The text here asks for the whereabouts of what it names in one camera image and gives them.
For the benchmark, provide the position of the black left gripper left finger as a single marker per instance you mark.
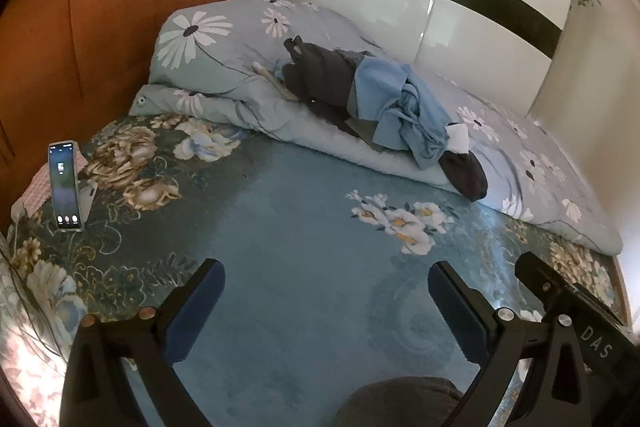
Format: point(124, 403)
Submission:
point(96, 390)

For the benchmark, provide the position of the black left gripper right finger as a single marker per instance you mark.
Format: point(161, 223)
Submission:
point(555, 392)

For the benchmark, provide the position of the light blue pants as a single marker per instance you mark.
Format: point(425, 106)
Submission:
point(406, 115)

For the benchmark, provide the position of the white phone stand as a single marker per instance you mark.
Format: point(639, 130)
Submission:
point(87, 193)

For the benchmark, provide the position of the teal floral bed blanket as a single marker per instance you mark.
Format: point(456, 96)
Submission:
point(326, 270)

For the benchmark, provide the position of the pink knitted cloth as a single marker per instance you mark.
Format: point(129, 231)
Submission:
point(37, 193)

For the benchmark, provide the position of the smartphone with lit screen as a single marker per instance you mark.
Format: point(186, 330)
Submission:
point(64, 185)

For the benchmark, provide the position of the black rolled garment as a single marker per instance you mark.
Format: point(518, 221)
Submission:
point(465, 174)

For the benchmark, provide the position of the white garment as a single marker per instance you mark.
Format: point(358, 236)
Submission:
point(458, 138)

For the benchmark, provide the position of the grey daisy print duvet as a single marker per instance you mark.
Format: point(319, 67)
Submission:
point(222, 62)

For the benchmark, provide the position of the dark grey jacket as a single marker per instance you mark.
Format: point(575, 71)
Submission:
point(323, 80)

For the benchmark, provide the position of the wooden headboard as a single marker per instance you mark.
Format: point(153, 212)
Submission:
point(67, 68)

